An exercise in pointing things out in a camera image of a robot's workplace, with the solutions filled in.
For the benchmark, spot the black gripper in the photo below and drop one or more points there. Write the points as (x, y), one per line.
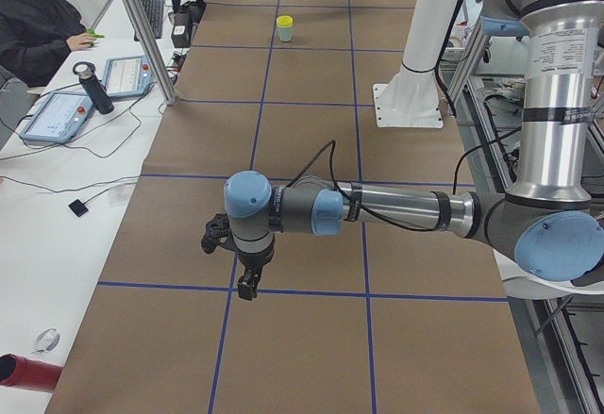
(255, 258)

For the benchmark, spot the yellow plastic cup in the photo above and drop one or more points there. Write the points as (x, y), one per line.
(284, 21)

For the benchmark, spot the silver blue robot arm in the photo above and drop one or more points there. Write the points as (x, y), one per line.
(542, 221)

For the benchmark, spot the light green plastic cup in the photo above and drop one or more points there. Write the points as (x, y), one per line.
(285, 34)

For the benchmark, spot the person's hand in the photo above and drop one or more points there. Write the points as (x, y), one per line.
(81, 42)

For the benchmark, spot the small black square device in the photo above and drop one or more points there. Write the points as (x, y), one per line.
(78, 208)

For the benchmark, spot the brown paper table cover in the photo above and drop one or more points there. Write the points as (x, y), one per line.
(217, 297)

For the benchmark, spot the clear round lid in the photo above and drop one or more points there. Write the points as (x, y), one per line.
(46, 341)

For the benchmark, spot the red cylinder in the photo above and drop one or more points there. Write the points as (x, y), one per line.
(23, 373)

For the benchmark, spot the far blue teach pendant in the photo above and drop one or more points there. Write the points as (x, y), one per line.
(127, 77)

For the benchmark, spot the blue teach pendant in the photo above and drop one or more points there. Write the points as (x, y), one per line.
(59, 118)
(127, 77)

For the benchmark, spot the near blue teach pendant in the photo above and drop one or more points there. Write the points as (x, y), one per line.
(59, 118)

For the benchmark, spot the black water bottle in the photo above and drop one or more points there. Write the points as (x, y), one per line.
(86, 73)

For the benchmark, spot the black box with label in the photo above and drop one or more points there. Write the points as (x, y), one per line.
(185, 23)

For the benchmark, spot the black keyboard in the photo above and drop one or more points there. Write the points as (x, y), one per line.
(154, 12)

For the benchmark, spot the green plastic clip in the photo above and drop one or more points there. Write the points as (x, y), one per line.
(95, 34)

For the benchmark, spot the person in black jacket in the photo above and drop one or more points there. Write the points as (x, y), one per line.
(33, 38)

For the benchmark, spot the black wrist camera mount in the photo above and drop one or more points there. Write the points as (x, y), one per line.
(218, 234)

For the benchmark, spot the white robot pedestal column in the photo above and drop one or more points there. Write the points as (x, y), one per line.
(411, 98)

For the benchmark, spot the aluminium frame post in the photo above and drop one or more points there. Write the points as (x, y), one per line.
(137, 17)

